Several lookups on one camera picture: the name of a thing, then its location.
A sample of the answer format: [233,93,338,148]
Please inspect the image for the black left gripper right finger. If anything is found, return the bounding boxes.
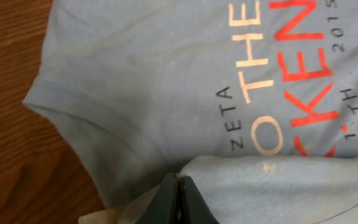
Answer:
[181,176,219,224]

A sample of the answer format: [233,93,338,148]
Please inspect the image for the folded beige garment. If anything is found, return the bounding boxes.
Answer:
[78,207,125,224]

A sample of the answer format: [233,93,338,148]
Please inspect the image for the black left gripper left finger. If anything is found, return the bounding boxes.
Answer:
[136,174,178,224]

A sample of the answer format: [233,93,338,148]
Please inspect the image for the light blue printed t-shirt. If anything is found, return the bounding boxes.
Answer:
[24,0,358,223]

